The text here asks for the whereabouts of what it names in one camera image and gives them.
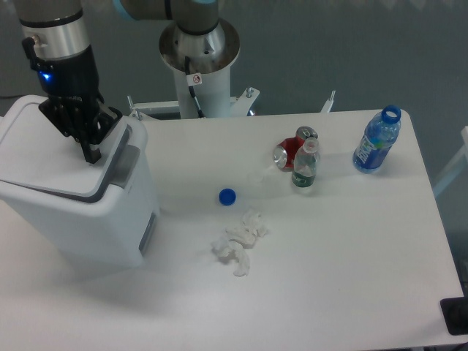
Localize white metal base frame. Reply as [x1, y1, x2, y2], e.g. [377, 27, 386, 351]
[127, 86, 337, 121]

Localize black device at edge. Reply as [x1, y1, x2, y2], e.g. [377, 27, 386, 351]
[439, 297, 467, 336]

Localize white trash can lid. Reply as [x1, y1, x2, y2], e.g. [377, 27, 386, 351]
[1, 95, 130, 203]

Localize white trash can body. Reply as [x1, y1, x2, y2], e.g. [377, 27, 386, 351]
[0, 105, 161, 269]

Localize blue plastic drink bottle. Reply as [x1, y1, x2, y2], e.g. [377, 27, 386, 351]
[352, 105, 401, 173]

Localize crushed red soda can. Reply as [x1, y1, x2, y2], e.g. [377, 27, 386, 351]
[272, 126, 318, 171]

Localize white chair part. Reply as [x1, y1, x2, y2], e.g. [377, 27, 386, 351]
[432, 126, 467, 198]

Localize blue bottle cap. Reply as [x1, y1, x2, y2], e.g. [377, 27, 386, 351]
[219, 188, 237, 206]

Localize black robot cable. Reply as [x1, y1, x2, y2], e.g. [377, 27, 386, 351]
[184, 56, 205, 118]

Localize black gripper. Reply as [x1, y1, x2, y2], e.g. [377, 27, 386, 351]
[22, 37, 123, 164]

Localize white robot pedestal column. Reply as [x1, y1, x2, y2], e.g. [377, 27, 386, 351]
[159, 18, 240, 118]

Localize crumpled white tissue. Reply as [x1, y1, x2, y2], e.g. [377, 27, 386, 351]
[211, 208, 268, 277]

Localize small clear green-label bottle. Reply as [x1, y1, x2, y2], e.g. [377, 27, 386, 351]
[292, 137, 320, 188]

